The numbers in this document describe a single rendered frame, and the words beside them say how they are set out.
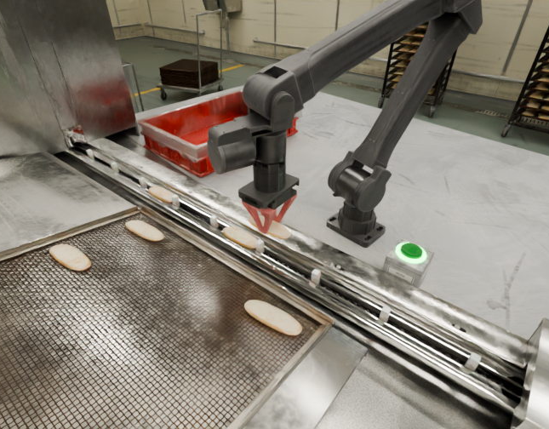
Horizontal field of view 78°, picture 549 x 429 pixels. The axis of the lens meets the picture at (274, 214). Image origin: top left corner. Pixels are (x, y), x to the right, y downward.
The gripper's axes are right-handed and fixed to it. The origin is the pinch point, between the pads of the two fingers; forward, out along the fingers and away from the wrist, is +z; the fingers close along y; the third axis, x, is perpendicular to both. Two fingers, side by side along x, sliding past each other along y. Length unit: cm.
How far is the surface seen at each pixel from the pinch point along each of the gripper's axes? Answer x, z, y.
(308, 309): 15.7, 3.9, 9.5
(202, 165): -39.1, 7.1, -16.6
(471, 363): 39.0, 7.1, 0.6
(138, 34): -710, 83, -426
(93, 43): -80, -21, -15
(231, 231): -10.6, 7.0, 0.3
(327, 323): 19.4, 3.9, 9.9
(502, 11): -36, -1, -440
